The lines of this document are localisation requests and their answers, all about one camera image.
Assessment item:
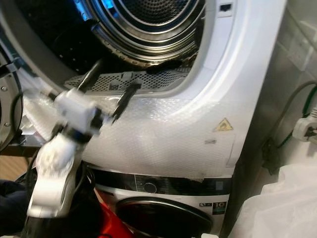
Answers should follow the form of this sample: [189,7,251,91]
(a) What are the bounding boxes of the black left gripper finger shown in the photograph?
[78,59,106,94]
[110,82,142,122]

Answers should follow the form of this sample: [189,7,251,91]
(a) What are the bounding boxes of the navy blue clothes pile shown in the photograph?
[0,179,33,236]

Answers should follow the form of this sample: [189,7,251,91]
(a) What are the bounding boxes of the white washing machine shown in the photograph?
[87,166,233,238]

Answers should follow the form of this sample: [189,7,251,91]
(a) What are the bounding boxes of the grey perforated lint filter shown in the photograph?
[64,68,191,92]

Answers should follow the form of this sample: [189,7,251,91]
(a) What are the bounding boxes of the steel dryer drum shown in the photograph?
[87,0,206,67]

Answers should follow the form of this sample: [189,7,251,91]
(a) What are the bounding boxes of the black washer control dial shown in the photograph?
[144,181,158,194]

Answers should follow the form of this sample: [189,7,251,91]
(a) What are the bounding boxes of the round dryer door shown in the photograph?
[0,55,25,152]

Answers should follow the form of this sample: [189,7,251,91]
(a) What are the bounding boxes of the yellow triangle warning sticker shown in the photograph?
[213,118,233,132]

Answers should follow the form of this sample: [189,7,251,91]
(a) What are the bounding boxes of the red garment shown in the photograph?
[97,191,134,238]

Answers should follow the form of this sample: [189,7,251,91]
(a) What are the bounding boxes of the dark glass washer door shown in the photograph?
[116,197,213,238]

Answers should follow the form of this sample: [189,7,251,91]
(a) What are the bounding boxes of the white tumble dryer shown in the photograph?
[0,0,285,181]

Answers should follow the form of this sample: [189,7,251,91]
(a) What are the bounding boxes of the white power adapter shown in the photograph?
[292,107,317,142]

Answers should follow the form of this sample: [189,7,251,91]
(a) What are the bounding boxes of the white plastic bag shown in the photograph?
[228,164,317,238]

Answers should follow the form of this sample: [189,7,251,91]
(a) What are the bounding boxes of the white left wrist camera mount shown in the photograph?
[53,89,100,133]

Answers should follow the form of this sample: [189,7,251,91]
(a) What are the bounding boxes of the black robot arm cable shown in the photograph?
[10,92,26,145]

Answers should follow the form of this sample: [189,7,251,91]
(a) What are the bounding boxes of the black wall socket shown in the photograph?
[263,139,282,174]

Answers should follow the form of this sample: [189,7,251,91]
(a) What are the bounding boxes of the green cable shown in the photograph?
[277,87,317,149]

